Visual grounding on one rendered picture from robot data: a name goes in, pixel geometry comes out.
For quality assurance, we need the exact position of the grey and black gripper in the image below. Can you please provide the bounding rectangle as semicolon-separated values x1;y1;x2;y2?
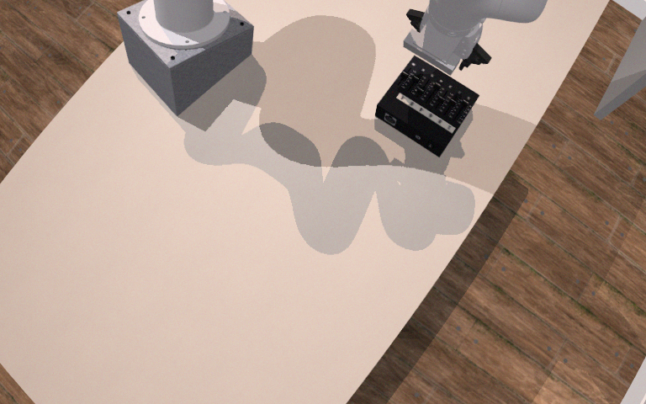
406;5;491;71

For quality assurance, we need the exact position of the black lighting desk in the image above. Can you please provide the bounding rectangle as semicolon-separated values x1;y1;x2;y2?
375;56;479;157

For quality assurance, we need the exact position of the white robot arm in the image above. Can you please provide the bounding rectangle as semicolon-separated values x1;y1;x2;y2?
139;0;548;76

